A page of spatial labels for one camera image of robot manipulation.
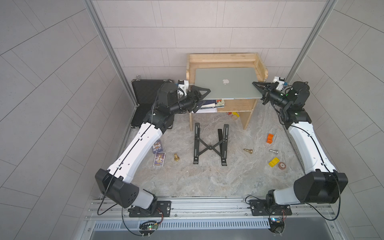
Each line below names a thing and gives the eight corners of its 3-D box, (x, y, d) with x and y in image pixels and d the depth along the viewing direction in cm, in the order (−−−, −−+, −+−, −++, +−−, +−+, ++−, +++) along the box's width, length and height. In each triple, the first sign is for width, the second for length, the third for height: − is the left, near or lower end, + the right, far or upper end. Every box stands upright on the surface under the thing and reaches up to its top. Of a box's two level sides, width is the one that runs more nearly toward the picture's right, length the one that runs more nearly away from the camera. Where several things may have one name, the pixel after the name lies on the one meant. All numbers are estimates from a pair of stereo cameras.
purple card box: (154, 166, 87) (153, 164, 85) (156, 153, 92) (155, 152, 90) (163, 166, 87) (162, 164, 85) (165, 153, 92) (164, 152, 90)
